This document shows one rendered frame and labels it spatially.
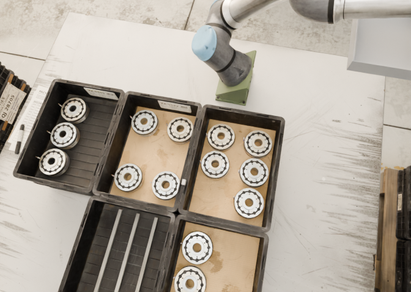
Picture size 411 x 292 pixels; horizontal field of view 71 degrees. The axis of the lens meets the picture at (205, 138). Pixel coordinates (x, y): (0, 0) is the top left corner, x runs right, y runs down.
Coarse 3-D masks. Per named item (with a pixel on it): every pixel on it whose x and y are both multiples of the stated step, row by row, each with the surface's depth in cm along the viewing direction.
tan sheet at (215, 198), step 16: (208, 128) 113; (240, 128) 113; (256, 128) 112; (208, 144) 111; (240, 144) 111; (256, 144) 110; (272, 144) 110; (240, 160) 109; (208, 192) 105; (224, 192) 105; (192, 208) 104; (208, 208) 103; (224, 208) 103; (256, 224) 101
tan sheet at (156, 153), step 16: (160, 112) 117; (160, 128) 115; (128, 144) 113; (144, 144) 113; (160, 144) 112; (176, 144) 112; (128, 160) 111; (144, 160) 111; (160, 160) 110; (176, 160) 110; (128, 176) 109; (144, 176) 109; (112, 192) 107; (128, 192) 107; (144, 192) 107
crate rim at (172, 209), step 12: (144, 96) 108; (156, 96) 109; (120, 108) 107; (192, 132) 103; (108, 144) 103; (192, 144) 101; (96, 180) 99; (180, 180) 97; (96, 192) 97; (180, 192) 96; (144, 204) 95; (156, 204) 95
